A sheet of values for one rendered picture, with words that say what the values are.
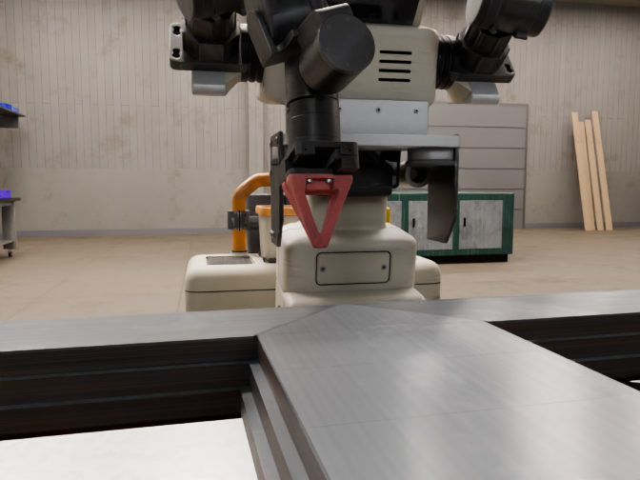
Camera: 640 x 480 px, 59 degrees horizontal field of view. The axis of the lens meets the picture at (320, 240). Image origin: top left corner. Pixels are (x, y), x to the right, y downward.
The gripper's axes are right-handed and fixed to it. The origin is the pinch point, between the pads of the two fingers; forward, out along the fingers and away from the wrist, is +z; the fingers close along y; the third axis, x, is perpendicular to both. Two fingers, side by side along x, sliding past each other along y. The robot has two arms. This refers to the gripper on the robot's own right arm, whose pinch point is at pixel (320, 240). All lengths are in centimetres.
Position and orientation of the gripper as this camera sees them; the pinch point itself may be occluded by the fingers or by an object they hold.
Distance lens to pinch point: 59.5
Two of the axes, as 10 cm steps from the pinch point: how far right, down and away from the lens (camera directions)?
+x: -9.7, 0.2, -2.5
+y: -2.4, 1.4, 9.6
